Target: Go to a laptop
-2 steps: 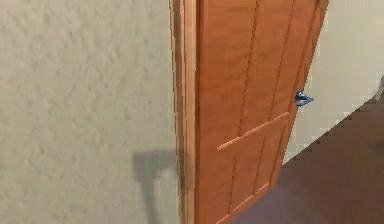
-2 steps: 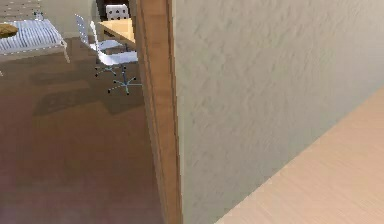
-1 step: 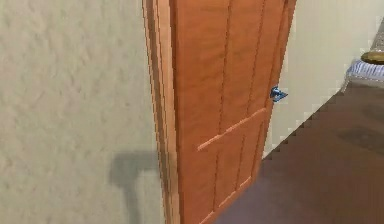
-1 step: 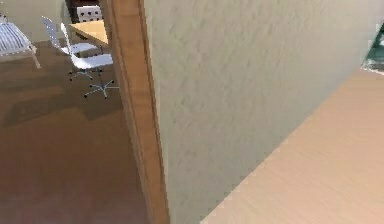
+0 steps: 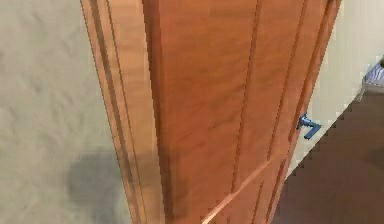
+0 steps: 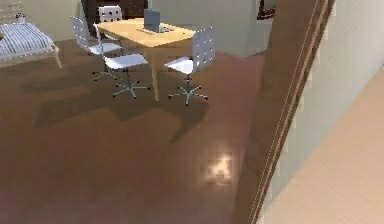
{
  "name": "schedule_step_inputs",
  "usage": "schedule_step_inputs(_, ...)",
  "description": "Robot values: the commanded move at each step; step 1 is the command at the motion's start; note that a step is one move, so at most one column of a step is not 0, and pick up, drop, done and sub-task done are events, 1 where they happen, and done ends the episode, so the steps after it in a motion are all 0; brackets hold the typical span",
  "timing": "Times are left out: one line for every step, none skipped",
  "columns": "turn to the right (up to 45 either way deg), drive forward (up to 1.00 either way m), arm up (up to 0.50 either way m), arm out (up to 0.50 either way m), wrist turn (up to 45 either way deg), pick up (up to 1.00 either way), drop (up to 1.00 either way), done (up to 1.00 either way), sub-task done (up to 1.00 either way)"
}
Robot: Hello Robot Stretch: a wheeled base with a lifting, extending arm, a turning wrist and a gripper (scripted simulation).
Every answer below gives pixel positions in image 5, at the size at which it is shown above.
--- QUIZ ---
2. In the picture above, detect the brown wooden room door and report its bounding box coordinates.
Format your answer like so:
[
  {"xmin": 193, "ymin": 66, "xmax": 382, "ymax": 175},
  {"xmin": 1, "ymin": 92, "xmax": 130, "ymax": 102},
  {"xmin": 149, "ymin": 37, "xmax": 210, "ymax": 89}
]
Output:
[{"xmin": 79, "ymin": 0, "xmax": 343, "ymax": 224}]

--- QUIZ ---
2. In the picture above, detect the blue door handle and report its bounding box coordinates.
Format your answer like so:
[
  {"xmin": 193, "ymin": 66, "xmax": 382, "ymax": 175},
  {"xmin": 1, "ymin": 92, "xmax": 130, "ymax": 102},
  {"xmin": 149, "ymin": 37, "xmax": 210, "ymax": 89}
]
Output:
[{"xmin": 296, "ymin": 113, "xmax": 323, "ymax": 141}]

